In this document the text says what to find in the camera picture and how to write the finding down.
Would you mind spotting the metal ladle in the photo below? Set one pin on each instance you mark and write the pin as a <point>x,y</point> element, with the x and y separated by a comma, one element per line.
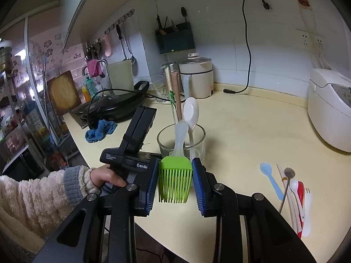
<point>129,52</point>

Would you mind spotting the white speckled rice spoon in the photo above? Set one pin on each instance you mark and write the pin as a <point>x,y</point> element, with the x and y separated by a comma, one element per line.
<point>191,112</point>

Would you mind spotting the glass jar with metal lid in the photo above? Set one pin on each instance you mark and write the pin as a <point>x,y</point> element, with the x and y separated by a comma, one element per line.
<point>171,79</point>

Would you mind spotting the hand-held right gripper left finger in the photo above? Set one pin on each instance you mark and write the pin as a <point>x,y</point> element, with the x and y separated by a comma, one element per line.
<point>153,189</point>

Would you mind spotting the white wall socket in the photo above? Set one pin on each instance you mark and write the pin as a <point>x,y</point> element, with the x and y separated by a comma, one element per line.
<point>319,40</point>
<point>305,39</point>

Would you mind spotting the white plastic spork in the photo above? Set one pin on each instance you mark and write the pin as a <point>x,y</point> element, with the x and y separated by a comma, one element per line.
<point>306,222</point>

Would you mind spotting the person's left hand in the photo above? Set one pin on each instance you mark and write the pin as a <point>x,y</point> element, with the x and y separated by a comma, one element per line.
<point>102,178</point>

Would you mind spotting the cream plastic cutting board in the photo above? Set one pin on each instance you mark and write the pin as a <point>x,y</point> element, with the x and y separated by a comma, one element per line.
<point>120,74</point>

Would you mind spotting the black electric griddle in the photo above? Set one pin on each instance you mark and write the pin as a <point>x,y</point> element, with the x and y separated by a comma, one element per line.
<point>115,106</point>

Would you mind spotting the red plastic spatula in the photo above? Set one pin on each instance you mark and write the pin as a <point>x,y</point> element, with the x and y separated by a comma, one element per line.
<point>301,190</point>

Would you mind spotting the pink oven mitt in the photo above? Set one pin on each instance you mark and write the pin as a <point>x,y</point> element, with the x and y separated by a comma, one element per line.
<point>107,45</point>

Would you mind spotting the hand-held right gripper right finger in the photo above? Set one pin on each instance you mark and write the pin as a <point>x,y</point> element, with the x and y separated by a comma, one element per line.
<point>197,189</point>

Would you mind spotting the wall hook rail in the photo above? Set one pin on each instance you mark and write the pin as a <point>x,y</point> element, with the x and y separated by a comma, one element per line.
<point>118,23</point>

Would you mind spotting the pale wooden chopstick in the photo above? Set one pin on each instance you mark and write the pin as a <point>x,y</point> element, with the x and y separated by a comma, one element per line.
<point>281,174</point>
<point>294,213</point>

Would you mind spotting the wooden cutting board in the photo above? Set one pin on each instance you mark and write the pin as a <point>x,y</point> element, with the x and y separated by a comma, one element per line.
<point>64,91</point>

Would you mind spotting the white rice cooker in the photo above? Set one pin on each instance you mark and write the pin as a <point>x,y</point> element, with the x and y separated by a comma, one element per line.
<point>329,109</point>

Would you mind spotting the blue cloth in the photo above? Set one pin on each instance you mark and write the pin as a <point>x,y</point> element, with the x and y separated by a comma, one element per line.
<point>100,131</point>

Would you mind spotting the black microwave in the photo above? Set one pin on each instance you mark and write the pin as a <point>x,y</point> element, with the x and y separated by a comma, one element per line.
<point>24,164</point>

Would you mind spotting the clear glass cup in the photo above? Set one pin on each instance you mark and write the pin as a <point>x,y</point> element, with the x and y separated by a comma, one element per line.
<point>164,145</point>

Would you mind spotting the green silicone basting brush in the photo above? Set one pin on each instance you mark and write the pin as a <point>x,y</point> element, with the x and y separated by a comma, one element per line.
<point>175,175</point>

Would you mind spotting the person's left forearm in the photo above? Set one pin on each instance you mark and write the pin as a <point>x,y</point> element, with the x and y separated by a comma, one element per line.
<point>35,200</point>

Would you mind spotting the clear chopsticks green label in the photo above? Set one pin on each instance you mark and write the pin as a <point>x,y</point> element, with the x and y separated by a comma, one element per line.
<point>170,87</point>

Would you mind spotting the pink cloth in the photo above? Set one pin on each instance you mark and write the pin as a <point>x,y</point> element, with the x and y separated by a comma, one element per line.
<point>92,68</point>

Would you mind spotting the green wall utensil holder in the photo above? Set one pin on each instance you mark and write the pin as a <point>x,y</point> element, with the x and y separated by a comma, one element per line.
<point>175,41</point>

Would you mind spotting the metal faucet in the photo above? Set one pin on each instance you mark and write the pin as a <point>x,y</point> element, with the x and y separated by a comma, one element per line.
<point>105,65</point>

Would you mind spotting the green dish soap bottle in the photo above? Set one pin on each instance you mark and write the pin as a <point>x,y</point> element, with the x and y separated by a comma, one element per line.
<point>90,86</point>

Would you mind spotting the beige electric pot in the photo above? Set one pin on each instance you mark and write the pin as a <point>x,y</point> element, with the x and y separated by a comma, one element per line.
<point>198,79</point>

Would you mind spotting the blue plastic spork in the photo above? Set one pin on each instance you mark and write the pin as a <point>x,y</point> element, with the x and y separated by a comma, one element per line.
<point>270,178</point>

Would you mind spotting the floral wall hook sticker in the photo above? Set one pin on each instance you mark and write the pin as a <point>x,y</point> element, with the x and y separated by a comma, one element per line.
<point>303,0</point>

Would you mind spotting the metal spoon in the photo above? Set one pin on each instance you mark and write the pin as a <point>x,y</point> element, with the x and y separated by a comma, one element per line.
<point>290,172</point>

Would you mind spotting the glass measuring cup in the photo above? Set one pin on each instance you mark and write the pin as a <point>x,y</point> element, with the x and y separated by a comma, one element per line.
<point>159,93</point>

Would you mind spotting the orange bottle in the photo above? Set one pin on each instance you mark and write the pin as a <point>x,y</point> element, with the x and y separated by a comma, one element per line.
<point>86,94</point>

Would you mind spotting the white wall cabinet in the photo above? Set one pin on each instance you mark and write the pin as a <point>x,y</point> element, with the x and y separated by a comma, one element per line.
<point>90,5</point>

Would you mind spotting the metal storage shelf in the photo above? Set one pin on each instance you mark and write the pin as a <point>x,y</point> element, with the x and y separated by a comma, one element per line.
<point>24,101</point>

